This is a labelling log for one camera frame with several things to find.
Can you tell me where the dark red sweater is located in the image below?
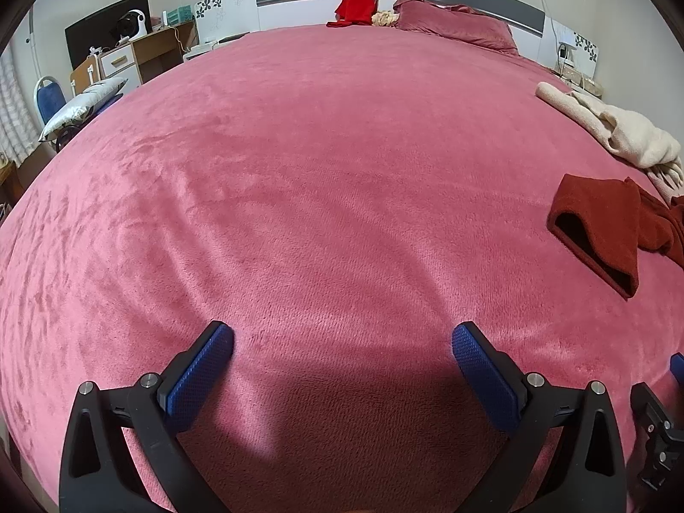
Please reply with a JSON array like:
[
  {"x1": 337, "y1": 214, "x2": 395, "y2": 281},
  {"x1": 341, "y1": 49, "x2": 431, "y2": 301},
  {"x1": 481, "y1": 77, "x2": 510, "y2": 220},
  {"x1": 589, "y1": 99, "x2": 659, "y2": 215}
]
[{"x1": 548, "y1": 174, "x2": 684, "y2": 300}]

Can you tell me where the cream knitted sweater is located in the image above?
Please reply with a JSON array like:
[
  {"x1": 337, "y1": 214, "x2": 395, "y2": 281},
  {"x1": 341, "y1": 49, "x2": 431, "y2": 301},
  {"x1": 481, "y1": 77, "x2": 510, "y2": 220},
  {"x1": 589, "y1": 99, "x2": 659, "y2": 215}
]
[{"x1": 536, "y1": 81, "x2": 684, "y2": 204}]

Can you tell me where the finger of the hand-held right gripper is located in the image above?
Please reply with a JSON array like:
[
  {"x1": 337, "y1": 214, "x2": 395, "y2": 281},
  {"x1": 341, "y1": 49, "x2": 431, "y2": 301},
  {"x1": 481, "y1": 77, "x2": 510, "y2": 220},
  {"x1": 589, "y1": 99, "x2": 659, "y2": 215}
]
[{"x1": 629, "y1": 351, "x2": 684, "y2": 494}]

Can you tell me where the black television screen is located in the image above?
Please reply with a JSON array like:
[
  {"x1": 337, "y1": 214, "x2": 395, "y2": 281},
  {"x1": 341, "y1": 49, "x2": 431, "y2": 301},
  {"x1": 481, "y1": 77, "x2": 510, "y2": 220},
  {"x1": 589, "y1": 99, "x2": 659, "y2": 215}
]
[{"x1": 64, "y1": 0, "x2": 151, "y2": 71}]

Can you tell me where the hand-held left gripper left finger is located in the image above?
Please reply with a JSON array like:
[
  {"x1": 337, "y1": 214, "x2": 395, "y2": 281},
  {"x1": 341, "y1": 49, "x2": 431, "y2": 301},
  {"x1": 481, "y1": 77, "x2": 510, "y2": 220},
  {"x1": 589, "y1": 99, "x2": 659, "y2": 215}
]
[{"x1": 59, "y1": 321, "x2": 236, "y2": 513}]

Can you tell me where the blue chair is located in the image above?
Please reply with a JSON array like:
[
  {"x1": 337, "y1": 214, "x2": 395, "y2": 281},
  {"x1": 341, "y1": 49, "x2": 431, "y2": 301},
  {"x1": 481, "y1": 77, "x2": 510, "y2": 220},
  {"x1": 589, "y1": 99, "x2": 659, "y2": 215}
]
[{"x1": 35, "y1": 76, "x2": 70, "y2": 129}]

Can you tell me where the wooden desk with drawers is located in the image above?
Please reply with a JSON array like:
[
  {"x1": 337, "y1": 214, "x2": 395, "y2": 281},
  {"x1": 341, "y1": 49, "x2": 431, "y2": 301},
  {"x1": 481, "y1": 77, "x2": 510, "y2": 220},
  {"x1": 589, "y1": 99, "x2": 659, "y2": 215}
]
[{"x1": 69, "y1": 21, "x2": 201, "y2": 97}]

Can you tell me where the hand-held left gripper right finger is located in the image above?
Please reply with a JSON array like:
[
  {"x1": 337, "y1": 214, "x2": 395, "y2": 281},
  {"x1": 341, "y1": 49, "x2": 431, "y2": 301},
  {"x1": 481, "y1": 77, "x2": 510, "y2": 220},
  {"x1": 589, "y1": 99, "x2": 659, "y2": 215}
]
[{"x1": 451, "y1": 322, "x2": 626, "y2": 513}]

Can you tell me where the patterned window curtain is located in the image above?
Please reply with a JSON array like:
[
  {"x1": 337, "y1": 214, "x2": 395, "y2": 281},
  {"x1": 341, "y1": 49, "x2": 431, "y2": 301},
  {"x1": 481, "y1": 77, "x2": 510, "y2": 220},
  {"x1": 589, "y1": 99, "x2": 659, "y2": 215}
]
[{"x1": 0, "y1": 53, "x2": 46, "y2": 166}]

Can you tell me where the pink pillow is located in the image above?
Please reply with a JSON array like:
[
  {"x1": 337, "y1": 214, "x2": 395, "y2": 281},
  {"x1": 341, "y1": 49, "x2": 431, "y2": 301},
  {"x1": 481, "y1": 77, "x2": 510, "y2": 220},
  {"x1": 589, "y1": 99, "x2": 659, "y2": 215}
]
[{"x1": 392, "y1": 0, "x2": 520, "y2": 55}]

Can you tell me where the white round device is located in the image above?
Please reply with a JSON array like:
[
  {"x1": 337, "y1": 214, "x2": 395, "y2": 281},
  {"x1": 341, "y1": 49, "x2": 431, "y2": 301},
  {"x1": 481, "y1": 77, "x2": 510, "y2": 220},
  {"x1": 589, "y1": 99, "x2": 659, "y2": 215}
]
[{"x1": 115, "y1": 9, "x2": 147, "y2": 46}]

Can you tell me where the white wall pipe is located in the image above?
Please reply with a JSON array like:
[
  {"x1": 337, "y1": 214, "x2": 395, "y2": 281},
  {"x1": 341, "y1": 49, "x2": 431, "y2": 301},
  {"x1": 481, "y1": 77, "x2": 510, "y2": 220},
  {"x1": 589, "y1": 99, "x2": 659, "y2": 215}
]
[{"x1": 24, "y1": 3, "x2": 44, "y2": 78}]

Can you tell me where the pink fleece bed blanket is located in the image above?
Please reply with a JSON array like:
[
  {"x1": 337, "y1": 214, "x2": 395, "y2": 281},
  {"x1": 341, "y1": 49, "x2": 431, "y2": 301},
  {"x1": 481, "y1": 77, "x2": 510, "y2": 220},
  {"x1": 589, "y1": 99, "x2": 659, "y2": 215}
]
[{"x1": 0, "y1": 24, "x2": 684, "y2": 513}]

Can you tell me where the cluttered bedside table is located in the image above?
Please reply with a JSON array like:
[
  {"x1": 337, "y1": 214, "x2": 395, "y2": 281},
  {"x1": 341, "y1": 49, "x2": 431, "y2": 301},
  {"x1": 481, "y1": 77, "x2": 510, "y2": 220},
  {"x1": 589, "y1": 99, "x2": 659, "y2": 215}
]
[{"x1": 556, "y1": 43, "x2": 604, "y2": 98}]

